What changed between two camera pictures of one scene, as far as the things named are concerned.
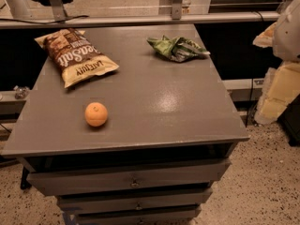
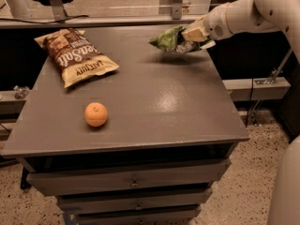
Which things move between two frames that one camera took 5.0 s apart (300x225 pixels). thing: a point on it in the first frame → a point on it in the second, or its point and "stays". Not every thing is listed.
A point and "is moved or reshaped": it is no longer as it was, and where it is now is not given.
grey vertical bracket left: [55, 1] stays
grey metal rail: [129, 21] stays
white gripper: [289, 37] → [215, 24]
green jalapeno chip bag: [179, 49] is moved or reshaped
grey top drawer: [130, 177] stays
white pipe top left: [17, 1] stays
